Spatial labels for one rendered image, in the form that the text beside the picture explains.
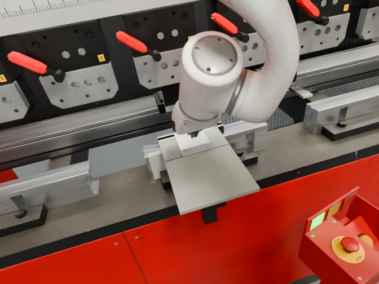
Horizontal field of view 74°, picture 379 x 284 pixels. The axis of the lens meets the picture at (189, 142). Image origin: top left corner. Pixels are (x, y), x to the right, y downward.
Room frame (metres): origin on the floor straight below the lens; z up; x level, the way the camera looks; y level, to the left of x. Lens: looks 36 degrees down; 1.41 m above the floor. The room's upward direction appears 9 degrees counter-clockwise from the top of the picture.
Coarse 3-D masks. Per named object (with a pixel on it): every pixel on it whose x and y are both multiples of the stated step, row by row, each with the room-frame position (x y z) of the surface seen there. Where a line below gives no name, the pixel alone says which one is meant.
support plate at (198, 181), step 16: (160, 144) 0.58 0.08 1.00; (176, 144) 0.57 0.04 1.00; (224, 144) 0.53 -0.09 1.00; (176, 160) 0.50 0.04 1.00; (192, 160) 0.49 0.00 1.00; (208, 160) 0.48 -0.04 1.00; (224, 160) 0.47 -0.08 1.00; (240, 160) 0.46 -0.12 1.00; (176, 176) 0.44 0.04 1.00; (192, 176) 0.43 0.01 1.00; (208, 176) 0.42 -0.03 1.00; (224, 176) 0.41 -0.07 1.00; (240, 176) 0.40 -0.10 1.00; (176, 192) 0.39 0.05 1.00; (192, 192) 0.38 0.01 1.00; (208, 192) 0.37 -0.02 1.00; (224, 192) 0.37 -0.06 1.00; (240, 192) 0.36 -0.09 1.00; (192, 208) 0.34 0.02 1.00
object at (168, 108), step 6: (174, 84) 0.61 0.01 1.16; (162, 90) 0.60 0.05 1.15; (168, 90) 0.61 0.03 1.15; (174, 90) 0.61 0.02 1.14; (162, 96) 0.61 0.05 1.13; (168, 96) 0.61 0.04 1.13; (174, 96) 0.61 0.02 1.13; (168, 102) 0.61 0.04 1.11; (174, 102) 0.61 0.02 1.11; (168, 108) 0.61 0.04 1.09
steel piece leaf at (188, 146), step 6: (204, 132) 0.60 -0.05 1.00; (180, 138) 0.59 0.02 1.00; (186, 138) 0.59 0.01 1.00; (192, 138) 0.58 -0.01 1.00; (198, 138) 0.58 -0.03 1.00; (204, 138) 0.57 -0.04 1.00; (180, 144) 0.56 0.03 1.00; (186, 144) 0.56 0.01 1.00; (192, 144) 0.55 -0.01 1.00; (198, 144) 0.55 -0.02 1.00; (204, 144) 0.52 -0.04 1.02; (210, 144) 0.52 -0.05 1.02; (180, 150) 0.53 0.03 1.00; (186, 150) 0.51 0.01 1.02; (192, 150) 0.51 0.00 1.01; (198, 150) 0.52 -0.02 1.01
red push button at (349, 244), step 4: (344, 240) 0.32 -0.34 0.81; (348, 240) 0.32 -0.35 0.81; (352, 240) 0.32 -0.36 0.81; (344, 244) 0.31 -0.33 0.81; (348, 244) 0.31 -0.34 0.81; (352, 244) 0.31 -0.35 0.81; (356, 244) 0.31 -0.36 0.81; (344, 248) 0.31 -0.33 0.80; (348, 248) 0.30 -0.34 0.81; (352, 248) 0.30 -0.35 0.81; (356, 248) 0.30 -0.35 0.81; (348, 252) 0.30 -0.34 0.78
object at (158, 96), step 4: (156, 92) 0.89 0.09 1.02; (160, 92) 0.85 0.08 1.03; (156, 96) 0.85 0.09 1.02; (160, 96) 0.82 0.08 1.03; (156, 100) 0.82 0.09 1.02; (160, 100) 0.79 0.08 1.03; (156, 104) 0.85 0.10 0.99; (160, 104) 0.78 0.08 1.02; (160, 108) 0.78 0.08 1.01; (164, 108) 0.78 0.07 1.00; (160, 112) 0.78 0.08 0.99; (164, 112) 0.78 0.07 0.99
